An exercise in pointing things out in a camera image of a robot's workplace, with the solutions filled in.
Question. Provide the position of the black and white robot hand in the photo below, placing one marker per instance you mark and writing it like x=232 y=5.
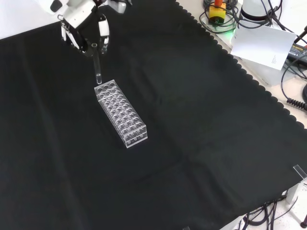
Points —
x=79 y=14

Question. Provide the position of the clear glass test tube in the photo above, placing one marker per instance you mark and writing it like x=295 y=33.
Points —
x=98 y=69

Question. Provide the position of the clear plastic test tube rack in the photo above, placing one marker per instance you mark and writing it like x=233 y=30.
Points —
x=120 y=112

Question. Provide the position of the white wrist housing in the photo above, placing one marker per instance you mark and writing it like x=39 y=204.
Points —
x=118 y=6

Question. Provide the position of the yellow stop button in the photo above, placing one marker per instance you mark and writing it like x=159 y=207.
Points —
x=217 y=13

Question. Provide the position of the black bench cloth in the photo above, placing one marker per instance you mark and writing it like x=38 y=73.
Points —
x=192 y=119

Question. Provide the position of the white paper sheet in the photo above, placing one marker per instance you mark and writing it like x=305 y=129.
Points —
x=261 y=45

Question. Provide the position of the black power adapter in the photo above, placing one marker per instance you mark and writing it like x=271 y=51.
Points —
x=298 y=51

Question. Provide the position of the clear plastic bracket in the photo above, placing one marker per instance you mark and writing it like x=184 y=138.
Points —
x=299 y=171

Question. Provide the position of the white frame post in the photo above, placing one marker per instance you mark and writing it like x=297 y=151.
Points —
x=292 y=195

